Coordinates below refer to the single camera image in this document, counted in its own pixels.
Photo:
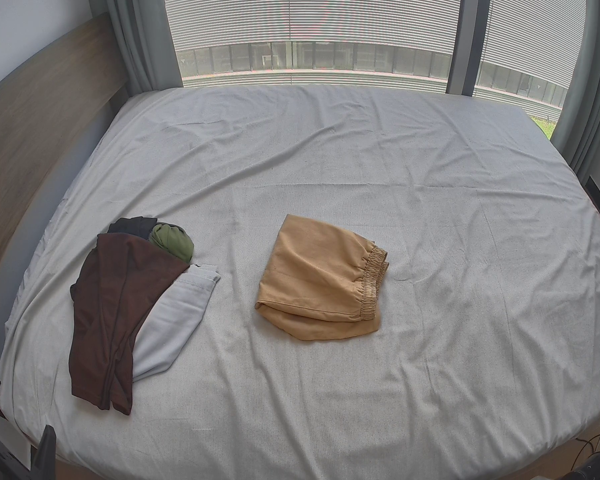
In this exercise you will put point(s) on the tan shorts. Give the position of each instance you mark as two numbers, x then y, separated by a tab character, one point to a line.
320	283

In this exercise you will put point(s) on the bed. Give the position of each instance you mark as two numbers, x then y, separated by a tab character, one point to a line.
380	143

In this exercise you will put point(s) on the brown garment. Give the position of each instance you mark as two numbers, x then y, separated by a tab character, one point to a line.
110	308

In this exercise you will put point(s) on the pale grey garment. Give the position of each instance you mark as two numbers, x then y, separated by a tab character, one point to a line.
175	318

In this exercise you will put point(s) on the black garment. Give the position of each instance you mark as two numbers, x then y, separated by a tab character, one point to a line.
130	226

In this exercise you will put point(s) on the green garment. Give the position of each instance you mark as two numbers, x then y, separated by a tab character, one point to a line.
172	240

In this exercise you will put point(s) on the grey-green curtain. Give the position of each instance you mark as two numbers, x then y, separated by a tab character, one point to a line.
135	28
595	68

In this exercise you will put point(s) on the window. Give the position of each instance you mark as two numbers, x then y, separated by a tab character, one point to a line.
305	18

